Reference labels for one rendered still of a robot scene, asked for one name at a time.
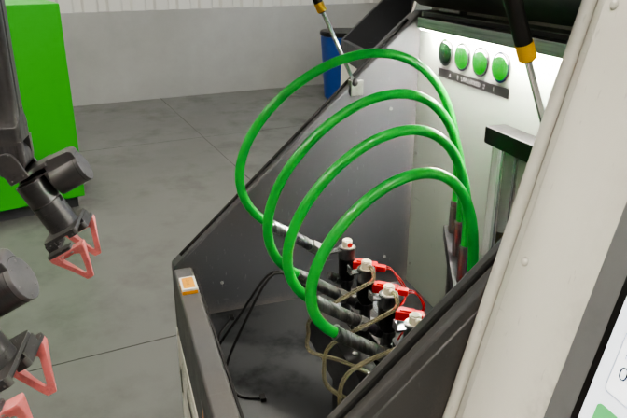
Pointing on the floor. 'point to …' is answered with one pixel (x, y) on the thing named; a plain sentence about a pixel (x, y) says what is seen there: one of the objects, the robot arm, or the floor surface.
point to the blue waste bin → (330, 58)
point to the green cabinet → (40, 90)
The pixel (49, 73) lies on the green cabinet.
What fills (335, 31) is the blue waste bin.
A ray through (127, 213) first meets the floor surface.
